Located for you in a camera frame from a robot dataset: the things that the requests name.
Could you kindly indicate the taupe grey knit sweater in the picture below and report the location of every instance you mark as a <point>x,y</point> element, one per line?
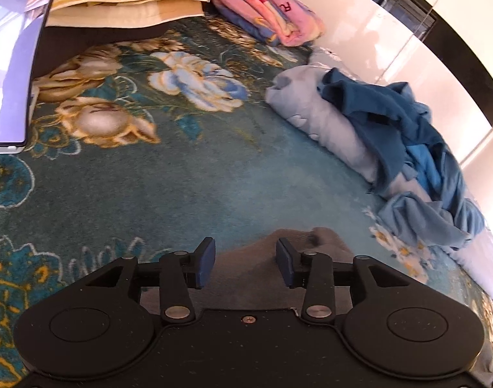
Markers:
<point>246,275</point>

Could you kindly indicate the white glossy wardrobe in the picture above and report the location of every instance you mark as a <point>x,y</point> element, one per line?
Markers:
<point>392,28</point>

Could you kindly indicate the teal floral plush blanket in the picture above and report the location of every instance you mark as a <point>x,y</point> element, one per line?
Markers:
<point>149,169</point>

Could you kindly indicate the smartphone with lit screen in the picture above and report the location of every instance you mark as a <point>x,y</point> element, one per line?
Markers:
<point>16,48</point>

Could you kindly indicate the beige pillow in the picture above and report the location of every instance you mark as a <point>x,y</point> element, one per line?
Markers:
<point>129,13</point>

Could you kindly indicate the light blue floral quilt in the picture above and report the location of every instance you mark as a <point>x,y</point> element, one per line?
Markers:
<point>331,125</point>

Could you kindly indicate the pink printed folded blanket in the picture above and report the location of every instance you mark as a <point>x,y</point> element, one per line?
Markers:
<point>270,12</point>

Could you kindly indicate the dark blue garment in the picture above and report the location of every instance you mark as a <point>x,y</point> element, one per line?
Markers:
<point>375,105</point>

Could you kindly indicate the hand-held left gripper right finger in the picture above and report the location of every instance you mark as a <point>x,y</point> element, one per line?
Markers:
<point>286,262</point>

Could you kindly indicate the light blue garment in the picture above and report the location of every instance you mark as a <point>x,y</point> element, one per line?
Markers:
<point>424,214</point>

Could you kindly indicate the white phone stand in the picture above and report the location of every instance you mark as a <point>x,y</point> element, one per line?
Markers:
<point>6,149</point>

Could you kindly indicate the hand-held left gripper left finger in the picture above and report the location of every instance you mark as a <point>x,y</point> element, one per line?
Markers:
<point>205,262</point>

